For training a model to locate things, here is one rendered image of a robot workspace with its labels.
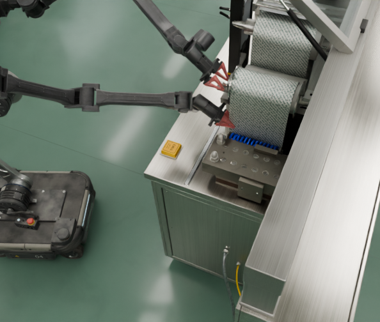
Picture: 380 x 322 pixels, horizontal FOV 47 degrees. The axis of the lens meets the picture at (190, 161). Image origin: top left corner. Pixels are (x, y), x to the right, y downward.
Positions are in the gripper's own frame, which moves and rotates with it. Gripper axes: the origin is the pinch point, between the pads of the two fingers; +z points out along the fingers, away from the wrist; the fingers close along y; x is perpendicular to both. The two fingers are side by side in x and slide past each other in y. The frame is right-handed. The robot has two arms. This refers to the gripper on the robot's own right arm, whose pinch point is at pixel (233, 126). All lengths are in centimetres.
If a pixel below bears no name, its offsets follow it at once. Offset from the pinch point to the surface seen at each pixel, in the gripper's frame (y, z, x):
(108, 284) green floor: 52, 7, -119
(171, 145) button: 9.0, -15.0, -25.0
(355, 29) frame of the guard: 6, 1, 70
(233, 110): 0.2, -5.1, 8.2
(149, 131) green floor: -63, -21, -135
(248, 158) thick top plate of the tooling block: 11.1, 11.3, 2.3
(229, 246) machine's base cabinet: 26, 37, -44
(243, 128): 0.2, 3.7, 2.8
